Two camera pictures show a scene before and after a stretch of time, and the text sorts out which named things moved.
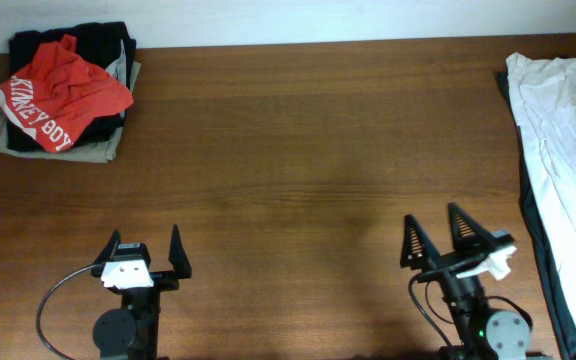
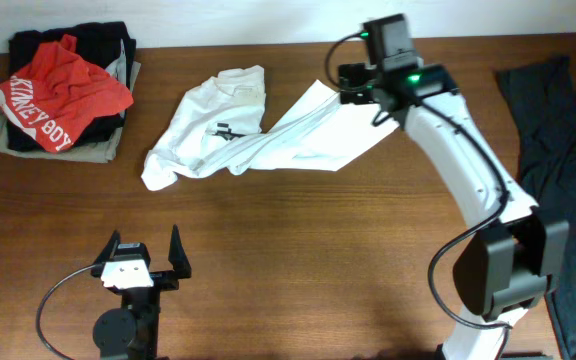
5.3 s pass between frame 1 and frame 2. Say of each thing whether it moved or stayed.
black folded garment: stayed
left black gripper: stayed
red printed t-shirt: stayed
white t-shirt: moved
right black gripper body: moved
